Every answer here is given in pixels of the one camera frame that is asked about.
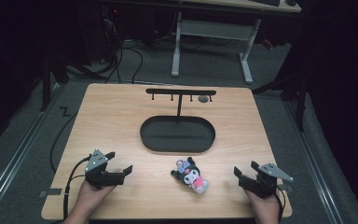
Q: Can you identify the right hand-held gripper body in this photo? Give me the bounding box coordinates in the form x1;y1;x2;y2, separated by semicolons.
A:
239;162;295;199

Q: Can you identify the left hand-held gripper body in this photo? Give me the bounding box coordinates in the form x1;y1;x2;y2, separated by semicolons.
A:
84;148;125;190

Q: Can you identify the black and pink plush keychain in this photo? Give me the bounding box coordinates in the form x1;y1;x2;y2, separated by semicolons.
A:
170;156;210;196

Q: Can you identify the black hook rack with tray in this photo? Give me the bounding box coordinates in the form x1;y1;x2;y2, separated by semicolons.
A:
139;88;217;154

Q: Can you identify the person's right hand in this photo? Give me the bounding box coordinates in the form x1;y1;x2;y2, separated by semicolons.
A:
243;188;282;224

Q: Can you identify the person's left hand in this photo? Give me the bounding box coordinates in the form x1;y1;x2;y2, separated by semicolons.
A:
74;180;117;219

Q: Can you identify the black metal stand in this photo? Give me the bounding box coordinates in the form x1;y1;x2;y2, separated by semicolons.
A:
39;54;71;113
251;73;310;133

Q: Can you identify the small red object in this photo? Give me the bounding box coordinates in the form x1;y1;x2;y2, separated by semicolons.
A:
261;38;275;50

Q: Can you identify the dark computer tower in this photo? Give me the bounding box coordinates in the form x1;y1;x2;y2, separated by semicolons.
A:
97;4;124;64

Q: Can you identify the white-legged desk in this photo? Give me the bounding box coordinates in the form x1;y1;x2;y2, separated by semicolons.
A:
155;0;302;85

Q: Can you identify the black keyboard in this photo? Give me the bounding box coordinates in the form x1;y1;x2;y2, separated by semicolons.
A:
250;0;282;7

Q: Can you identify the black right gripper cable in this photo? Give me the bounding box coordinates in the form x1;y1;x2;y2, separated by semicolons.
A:
274;186;287;222

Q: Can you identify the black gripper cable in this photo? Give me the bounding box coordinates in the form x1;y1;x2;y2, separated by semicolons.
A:
274;186;287;222
62;154;92;220

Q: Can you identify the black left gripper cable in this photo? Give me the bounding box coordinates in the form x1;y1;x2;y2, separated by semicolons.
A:
62;154;92;220

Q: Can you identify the black floor cable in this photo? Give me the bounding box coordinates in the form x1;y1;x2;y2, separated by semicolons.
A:
48;105;79;175

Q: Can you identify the metal floor rail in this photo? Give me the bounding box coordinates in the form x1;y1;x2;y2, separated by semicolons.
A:
0;83;63;220
283;101;344;224

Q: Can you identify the bundle of black cables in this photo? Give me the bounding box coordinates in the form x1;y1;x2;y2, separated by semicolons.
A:
64;12;145;86

